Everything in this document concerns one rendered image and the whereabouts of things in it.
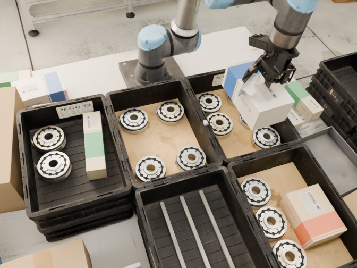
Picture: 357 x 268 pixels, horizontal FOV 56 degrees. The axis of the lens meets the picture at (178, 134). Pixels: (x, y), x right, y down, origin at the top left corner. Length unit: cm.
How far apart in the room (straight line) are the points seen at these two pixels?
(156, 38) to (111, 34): 162
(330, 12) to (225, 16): 106
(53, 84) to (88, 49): 139
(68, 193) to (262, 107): 66
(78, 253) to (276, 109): 69
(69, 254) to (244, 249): 51
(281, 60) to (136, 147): 59
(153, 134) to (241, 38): 88
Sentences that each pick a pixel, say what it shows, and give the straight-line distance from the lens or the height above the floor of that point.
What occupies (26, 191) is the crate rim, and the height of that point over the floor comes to 93.
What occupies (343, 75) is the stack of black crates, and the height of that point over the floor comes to 49.
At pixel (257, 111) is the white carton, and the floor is 113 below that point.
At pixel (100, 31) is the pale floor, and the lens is 302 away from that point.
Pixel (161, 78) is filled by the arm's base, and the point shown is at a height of 79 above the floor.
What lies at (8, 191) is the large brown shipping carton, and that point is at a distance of 118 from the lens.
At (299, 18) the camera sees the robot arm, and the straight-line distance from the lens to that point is 84.
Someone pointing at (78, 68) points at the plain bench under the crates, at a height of 70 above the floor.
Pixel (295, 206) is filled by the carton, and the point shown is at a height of 91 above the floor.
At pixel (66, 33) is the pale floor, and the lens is 304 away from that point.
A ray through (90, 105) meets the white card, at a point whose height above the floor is 90.
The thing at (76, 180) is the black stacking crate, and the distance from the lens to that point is 116.
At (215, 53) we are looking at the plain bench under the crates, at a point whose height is 70.
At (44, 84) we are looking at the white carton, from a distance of 150.
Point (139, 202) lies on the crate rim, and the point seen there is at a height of 93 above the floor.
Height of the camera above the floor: 184
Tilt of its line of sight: 54 degrees down
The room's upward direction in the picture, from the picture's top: 7 degrees clockwise
